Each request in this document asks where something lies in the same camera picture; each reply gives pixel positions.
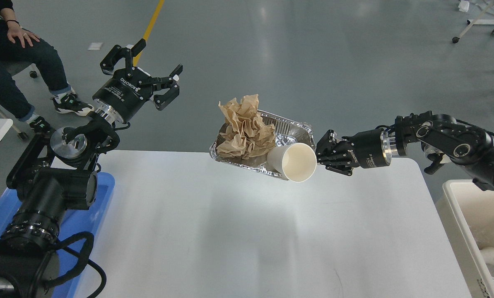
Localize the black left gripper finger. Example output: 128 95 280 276
141 64 183 111
100 39 146 79

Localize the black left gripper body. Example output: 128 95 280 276
93 68 153 124

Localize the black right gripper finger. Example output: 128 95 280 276
316 130 353 164
319 160 353 177

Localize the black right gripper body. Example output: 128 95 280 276
349 128 391 168

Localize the white paper cup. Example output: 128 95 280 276
267 143 317 183

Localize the aluminium foil tray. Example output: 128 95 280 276
209 110 316 180

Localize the brown paper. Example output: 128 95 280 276
216 94 276 160

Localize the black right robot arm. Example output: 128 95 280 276
315 111 494 191

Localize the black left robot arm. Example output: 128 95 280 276
0 39 183 298

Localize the white paper scrap on floor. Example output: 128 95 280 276
88 42 103 51

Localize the seated person in black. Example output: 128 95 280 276
0 0 94 132

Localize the beige plastic bin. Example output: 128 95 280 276
435 180 494 298

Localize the blue plastic tray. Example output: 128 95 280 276
0 172 116 298

